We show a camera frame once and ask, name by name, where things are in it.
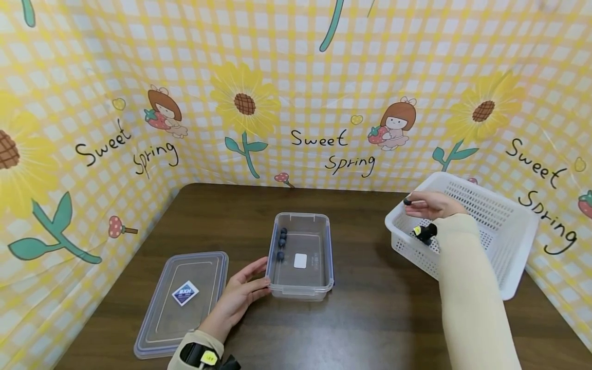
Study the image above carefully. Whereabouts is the white perforated plastic basket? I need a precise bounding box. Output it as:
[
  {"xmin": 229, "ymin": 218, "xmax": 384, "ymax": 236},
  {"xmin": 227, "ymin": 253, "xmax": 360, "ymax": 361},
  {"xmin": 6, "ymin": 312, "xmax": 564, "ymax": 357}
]
[{"xmin": 384, "ymin": 172, "xmax": 540, "ymax": 301}]

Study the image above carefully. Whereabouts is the person's left hand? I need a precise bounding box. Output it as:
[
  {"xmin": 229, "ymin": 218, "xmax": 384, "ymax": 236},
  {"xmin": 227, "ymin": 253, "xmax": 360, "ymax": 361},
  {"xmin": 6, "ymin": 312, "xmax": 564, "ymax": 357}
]
[{"xmin": 199, "ymin": 257, "xmax": 272, "ymax": 343}]

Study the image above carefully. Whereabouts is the black wrist band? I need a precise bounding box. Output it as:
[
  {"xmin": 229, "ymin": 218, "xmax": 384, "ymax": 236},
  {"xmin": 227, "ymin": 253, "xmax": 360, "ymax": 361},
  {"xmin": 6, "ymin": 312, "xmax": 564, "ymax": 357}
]
[
  {"xmin": 412, "ymin": 223, "xmax": 438, "ymax": 246},
  {"xmin": 179, "ymin": 342, "xmax": 242, "ymax": 370}
]

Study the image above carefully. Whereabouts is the person's right hand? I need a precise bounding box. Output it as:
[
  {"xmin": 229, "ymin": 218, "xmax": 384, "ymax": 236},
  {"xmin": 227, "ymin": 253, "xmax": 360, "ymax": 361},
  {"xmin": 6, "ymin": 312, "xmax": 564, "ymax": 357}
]
[{"xmin": 403, "ymin": 191, "xmax": 468, "ymax": 222}]

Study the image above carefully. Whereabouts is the clear plastic storage container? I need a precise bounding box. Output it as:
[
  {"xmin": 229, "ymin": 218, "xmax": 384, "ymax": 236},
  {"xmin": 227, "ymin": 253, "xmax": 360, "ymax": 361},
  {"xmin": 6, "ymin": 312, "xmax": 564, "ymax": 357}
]
[{"xmin": 266, "ymin": 212, "xmax": 335, "ymax": 301}]

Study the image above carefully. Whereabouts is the clear plastic container lid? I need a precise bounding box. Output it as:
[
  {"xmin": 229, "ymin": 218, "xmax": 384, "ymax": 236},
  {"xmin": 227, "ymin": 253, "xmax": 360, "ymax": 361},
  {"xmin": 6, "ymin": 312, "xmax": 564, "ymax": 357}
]
[{"xmin": 134, "ymin": 251, "xmax": 230, "ymax": 360}]

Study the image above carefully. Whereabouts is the person's right forearm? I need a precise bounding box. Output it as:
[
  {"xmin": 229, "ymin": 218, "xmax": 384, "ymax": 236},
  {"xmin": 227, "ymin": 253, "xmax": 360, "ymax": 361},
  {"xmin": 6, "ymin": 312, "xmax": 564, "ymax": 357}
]
[{"xmin": 434, "ymin": 213, "xmax": 523, "ymax": 370}]

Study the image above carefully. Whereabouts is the person's left forearm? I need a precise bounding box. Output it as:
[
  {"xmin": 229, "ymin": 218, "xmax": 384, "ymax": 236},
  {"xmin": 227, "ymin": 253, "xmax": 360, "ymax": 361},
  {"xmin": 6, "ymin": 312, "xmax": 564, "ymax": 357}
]
[{"xmin": 167, "ymin": 330, "xmax": 226, "ymax": 370}]

